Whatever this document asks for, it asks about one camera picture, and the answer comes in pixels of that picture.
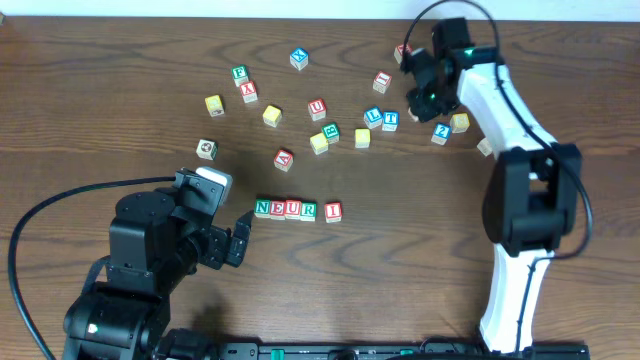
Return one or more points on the green B block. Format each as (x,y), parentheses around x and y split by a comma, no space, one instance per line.
(331,132)

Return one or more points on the green N block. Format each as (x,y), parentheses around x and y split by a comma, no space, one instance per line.
(262,208)

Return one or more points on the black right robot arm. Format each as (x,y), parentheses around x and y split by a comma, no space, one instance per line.
(530,202)

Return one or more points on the yellow O block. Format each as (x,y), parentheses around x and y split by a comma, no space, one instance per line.
(362,138)

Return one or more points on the green F block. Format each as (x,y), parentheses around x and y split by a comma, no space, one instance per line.
(240,75)

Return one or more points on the red Y block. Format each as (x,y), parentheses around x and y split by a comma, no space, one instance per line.
(248,92)

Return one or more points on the red E block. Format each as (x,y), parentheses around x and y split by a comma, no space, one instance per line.
(277,210)

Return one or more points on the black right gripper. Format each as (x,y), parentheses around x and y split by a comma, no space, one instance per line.
(422,78)

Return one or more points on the plain block red 3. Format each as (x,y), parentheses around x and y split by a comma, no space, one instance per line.
(484,146)

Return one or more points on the white picture block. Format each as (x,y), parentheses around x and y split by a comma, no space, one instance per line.
(207,149)

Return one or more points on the blue L block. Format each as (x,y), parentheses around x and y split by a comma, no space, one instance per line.
(373,117)

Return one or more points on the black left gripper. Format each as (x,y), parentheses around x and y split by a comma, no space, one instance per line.
(220,245)

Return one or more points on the red A block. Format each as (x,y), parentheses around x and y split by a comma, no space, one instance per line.
(283,160)

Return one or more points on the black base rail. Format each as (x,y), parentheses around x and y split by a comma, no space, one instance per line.
(437,349)

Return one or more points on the red i block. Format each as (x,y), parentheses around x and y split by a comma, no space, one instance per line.
(381,82)
(333,212)

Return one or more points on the yellow S block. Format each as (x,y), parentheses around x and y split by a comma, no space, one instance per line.
(460,122)

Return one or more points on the blue P block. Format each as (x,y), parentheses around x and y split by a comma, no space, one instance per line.
(412,116)

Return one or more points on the red u block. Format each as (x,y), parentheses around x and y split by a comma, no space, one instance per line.
(317,109)
(292,209)

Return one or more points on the blue X block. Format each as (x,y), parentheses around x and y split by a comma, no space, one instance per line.
(299,59)

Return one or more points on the red M block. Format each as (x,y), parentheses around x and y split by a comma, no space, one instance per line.
(400,50)

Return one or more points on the blue T block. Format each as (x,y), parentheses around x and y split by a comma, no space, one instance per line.
(390,121)

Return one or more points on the blue 2 block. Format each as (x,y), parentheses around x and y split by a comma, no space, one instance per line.
(441,134)

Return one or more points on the green R block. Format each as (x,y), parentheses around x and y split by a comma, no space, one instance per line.
(308,211)

